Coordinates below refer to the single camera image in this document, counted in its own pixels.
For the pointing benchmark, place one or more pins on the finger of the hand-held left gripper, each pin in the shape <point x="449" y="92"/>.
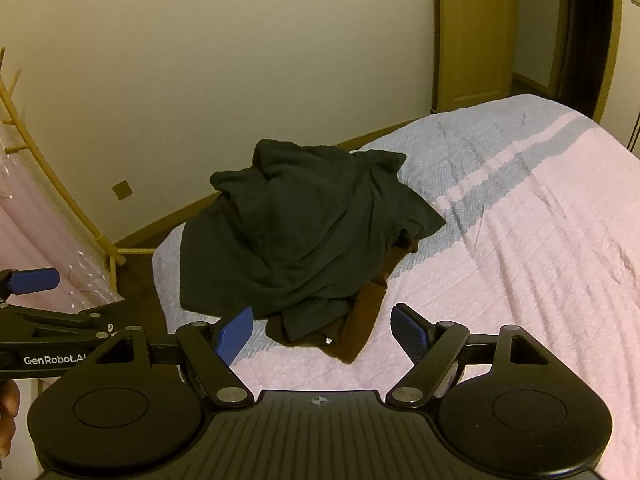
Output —
<point x="50" y="318"/>
<point x="35" y="281"/>

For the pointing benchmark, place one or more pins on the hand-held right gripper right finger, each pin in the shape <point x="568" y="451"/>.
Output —
<point x="410" y="332"/>

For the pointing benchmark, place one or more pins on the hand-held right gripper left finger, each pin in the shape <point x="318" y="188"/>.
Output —
<point x="234" y="336"/>

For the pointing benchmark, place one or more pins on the dark green garment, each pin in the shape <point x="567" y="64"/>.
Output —
<point x="310" y="240"/>

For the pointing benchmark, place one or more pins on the person's left hand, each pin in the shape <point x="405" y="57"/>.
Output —
<point x="7" y="417"/>

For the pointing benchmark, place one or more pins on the brown garment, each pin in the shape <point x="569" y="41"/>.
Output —
<point x="361" y="325"/>

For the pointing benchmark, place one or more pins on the wooden coat rack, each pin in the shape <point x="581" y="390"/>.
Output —
<point x="107" y="250"/>

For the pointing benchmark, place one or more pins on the wooden door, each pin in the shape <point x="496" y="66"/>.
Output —
<point x="475" y="35"/>

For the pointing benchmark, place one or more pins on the wooden door frame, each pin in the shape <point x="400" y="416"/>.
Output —
<point x="611" y="45"/>

